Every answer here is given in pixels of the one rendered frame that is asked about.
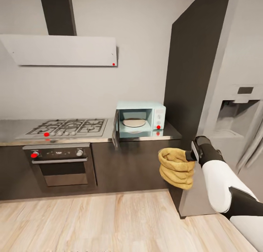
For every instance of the popcorn bag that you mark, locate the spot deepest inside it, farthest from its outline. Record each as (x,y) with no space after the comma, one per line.
(175,169)

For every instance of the fridge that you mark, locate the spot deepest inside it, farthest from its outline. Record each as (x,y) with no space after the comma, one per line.
(214,88)

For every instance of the range hood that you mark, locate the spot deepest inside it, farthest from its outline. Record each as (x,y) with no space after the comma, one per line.
(61,46)

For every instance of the microwave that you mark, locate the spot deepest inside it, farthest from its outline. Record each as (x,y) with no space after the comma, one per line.
(137,115)

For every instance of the oven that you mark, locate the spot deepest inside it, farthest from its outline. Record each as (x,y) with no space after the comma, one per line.
(62,167)

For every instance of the burner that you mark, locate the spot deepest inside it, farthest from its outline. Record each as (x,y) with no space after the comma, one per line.
(64,128)

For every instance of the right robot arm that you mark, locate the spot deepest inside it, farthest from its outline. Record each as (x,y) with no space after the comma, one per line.
(227,194)

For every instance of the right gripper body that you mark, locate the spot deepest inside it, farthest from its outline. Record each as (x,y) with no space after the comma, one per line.
(190,155)

